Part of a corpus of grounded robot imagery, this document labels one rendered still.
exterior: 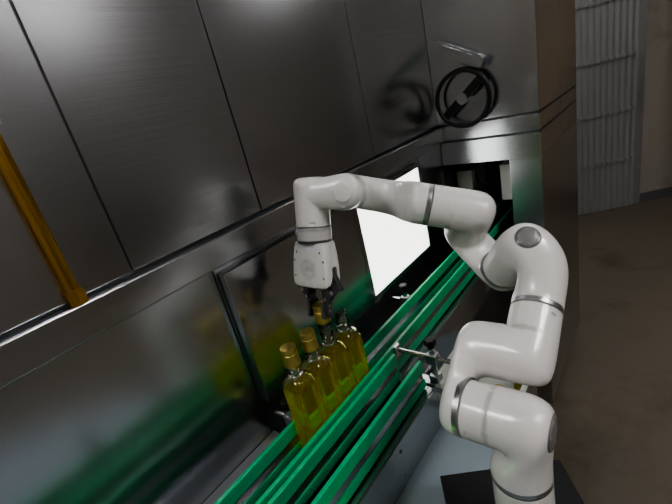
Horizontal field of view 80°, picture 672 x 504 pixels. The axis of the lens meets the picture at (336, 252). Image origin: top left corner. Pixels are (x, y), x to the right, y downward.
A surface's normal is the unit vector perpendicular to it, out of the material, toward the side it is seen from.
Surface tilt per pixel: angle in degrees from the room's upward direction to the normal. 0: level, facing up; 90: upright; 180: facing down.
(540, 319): 39
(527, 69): 90
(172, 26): 90
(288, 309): 90
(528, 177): 90
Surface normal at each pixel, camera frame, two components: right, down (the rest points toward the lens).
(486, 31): -0.59, 0.42
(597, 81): -0.04, 0.37
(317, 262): -0.57, 0.15
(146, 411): 0.77, 0.05
